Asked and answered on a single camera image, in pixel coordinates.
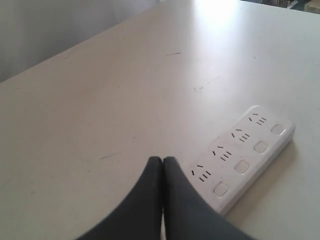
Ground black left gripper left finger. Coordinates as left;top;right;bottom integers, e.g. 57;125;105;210
78;156;163;240

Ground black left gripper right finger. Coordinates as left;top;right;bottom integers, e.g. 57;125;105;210
162;156;252;240

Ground white five-outlet power strip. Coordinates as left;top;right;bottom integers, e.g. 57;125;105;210
186;105;296;215

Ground white backdrop curtain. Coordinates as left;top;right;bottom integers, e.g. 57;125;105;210
0;0;158;82

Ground cardboard boxes in background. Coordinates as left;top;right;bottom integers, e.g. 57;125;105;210
248;0;320;14

